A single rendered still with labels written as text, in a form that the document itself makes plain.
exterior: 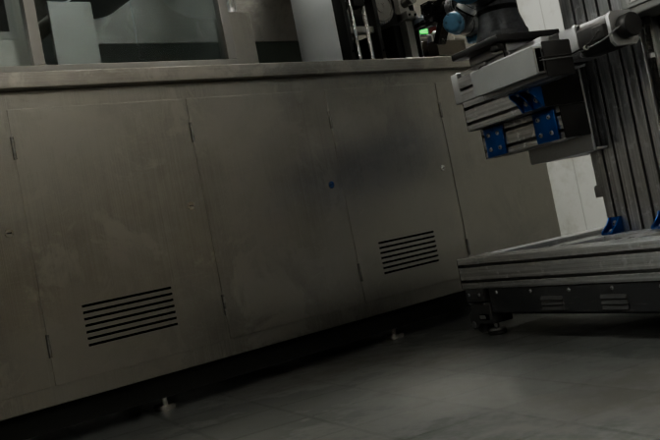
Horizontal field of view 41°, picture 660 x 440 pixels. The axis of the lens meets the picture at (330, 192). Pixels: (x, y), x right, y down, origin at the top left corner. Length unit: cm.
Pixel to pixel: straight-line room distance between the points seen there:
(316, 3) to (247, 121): 87
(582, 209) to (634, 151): 395
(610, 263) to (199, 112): 115
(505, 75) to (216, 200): 85
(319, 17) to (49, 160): 137
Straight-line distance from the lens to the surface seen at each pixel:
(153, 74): 242
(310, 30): 334
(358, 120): 281
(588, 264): 220
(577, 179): 638
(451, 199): 303
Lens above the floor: 38
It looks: 3 degrees up
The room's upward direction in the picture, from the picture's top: 11 degrees counter-clockwise
